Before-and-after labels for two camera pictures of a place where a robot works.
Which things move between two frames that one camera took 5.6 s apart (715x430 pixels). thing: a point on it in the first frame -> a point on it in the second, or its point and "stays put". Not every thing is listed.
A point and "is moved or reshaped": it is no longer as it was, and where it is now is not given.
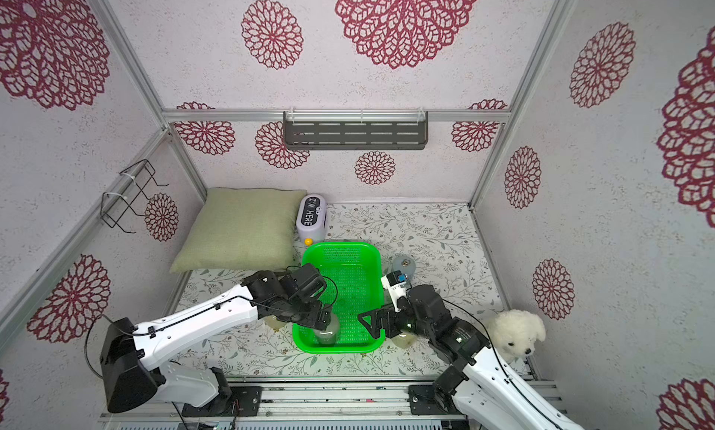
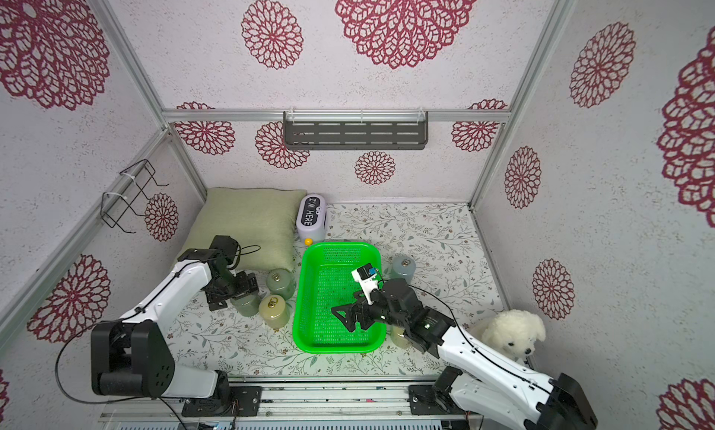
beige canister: (403, 341) stays put
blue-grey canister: (405, 263) stays put
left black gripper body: (307, 314) -> (224, 288)
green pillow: (244, 229) stays put
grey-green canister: (329, 335) is moved or reshaped
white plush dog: (514, 332) stays put
